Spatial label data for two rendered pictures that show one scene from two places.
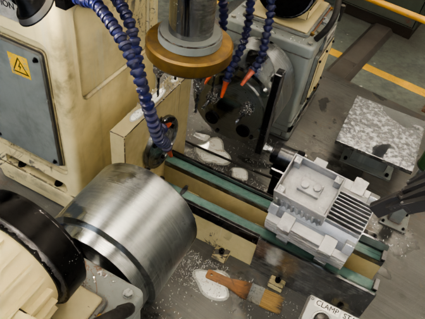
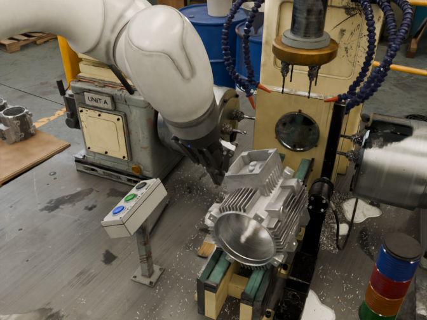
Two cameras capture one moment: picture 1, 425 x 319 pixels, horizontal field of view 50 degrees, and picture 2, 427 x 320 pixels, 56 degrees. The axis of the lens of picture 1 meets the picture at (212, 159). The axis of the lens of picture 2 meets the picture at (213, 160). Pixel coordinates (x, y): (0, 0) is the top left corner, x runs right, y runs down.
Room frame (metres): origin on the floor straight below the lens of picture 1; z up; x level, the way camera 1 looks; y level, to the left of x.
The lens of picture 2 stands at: (0.61, -1.03, 1.69)
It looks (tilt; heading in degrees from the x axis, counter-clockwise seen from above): 34 degrees down; 93
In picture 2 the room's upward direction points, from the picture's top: straight up
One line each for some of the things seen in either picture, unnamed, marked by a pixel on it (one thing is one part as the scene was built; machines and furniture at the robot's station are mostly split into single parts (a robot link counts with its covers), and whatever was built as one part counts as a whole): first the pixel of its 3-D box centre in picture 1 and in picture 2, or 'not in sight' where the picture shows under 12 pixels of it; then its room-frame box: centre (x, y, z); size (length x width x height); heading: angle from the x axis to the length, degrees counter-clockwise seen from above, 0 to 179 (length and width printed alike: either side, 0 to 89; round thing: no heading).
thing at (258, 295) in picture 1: (244, 289); (216, 233); (0.57, -0.13, 0.80); 0.21 x 0.05 x 0.01; 74
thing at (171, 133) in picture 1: (162, 142); (296, 133); (0.83, 0.13, 1.02); 0.15 x 0.02 x 0.15; 159
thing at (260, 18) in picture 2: not in sight; (258, 24); (0.79, 1.70, 0.93); 0.25 x 0.24 x 0.25; 61
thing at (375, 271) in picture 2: not in sight; (391, 276); (0.89, -0.56, 1.14); 0.06 x 0.06 x 0.04
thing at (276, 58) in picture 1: (248, 83); (405, 163); (1.11, -0.07, 1.04); 0.41 x 0.25 x 0.25; 159
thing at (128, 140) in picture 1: (141, 144); (299, 134); (0.85, 0.19, 0.97); 0.30 x 0.11 x 0.34; 159
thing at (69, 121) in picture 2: not in sight; (75, 103); (0.07, 0.21, 1.07); 0.08 x 0.07 x 0.20; 69
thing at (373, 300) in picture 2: not in sight; (384, 293); (0.89, -0.56, 1.10); 0.06 x 0.06 x 0.04
